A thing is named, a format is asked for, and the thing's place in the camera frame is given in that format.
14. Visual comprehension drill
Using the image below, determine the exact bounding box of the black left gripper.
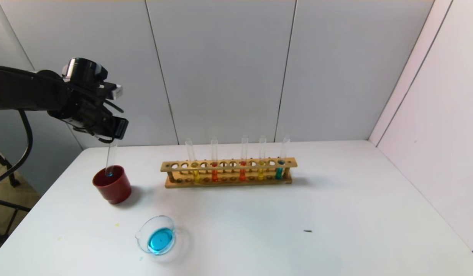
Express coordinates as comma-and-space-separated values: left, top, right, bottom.
81, 102, 129, 144

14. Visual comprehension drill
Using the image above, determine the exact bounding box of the test tube with blue liquid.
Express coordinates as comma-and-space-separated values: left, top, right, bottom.
274, 134, 290, 180
105, 137, 118, 177

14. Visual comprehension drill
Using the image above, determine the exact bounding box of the red plastic cup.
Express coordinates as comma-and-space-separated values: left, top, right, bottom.
92, 165, 132, 205

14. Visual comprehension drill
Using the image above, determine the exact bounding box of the test tube with yellow liquid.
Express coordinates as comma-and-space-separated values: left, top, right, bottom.
184, 137, 201, 183
257, 135, 266, 181

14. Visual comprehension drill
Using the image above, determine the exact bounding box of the test tube with red liquid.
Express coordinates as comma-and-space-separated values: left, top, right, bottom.
210, 136, 219, 183
239, 135, 248, 182

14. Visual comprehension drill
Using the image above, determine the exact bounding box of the wooden test tube rack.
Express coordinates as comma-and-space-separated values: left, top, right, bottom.
161, 157, 297, 189

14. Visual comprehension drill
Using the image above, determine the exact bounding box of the clear glass dish with spout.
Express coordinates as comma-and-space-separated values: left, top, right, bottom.
135, 215, 180, 256

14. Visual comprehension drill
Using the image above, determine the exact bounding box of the black metal stand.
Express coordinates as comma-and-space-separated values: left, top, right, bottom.
0, 144, 32, 248

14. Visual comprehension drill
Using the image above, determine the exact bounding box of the thin black cable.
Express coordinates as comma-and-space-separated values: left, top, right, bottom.
68, 82, 125, 114

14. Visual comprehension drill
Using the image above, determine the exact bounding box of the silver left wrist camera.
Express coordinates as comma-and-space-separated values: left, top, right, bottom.
100, 82, 124, 101

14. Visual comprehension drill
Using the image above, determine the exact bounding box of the thick black cable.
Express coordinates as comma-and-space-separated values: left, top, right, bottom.
0, 109, 33, 188

